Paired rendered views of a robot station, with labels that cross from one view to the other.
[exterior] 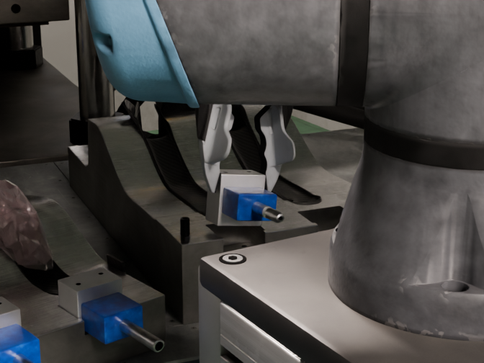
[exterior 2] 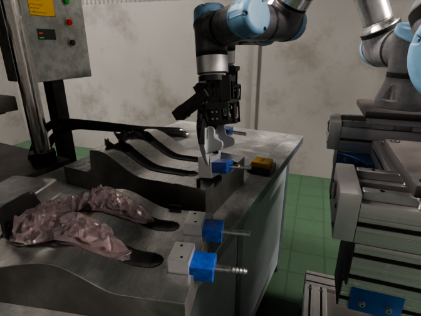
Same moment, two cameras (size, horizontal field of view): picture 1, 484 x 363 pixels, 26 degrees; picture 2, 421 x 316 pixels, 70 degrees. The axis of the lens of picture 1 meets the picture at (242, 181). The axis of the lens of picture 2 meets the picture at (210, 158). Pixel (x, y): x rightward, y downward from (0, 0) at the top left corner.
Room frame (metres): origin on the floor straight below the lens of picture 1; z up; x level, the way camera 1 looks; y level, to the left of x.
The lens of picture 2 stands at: (0.50, 0.47, 1.21)
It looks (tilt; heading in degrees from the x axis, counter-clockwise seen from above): 21 degrees down; 319
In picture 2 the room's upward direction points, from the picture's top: straight up
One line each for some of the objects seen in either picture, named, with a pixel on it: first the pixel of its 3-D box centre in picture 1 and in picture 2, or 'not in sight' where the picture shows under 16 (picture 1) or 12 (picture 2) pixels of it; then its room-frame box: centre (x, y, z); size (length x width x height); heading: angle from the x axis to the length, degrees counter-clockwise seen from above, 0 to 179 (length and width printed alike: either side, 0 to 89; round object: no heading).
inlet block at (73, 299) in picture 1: (118, 321); (218, 231); (0.89, 0.11, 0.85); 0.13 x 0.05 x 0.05; 40
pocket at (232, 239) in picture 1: (236, 244); (210, 184); (1.04, 0.01, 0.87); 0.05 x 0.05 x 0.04; 22
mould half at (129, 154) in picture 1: (213, 180); (153, 163); (1.27, 0.04, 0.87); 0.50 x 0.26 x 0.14; 22
